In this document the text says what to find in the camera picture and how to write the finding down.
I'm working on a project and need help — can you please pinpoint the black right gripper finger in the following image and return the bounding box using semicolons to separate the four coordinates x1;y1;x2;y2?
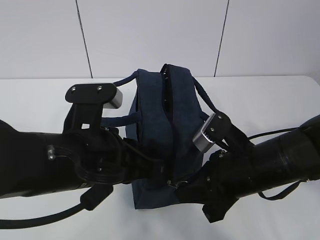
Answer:
174;173;208;205

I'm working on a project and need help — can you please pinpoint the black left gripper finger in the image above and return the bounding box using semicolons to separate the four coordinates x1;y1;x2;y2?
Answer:
147;159;167;181

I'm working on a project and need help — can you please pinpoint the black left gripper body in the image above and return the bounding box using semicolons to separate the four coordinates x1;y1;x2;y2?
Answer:
87;128;155;185

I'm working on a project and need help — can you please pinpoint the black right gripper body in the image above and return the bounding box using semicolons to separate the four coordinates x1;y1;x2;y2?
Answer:
202;149;250;223

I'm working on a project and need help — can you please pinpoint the dark blue lunch bag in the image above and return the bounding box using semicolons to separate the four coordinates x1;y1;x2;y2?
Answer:
101;64;207;210

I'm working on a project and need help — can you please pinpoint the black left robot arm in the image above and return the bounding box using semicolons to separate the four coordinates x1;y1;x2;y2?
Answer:
0;83;166;199

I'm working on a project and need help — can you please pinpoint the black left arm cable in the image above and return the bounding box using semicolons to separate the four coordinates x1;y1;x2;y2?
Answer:
0;186;113;230

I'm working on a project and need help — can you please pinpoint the dark blue cable loop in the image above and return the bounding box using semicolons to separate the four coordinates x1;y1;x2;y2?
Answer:
257;179;308;201

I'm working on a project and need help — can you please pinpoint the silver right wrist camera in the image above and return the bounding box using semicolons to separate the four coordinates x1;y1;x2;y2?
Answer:
192;113;223;153

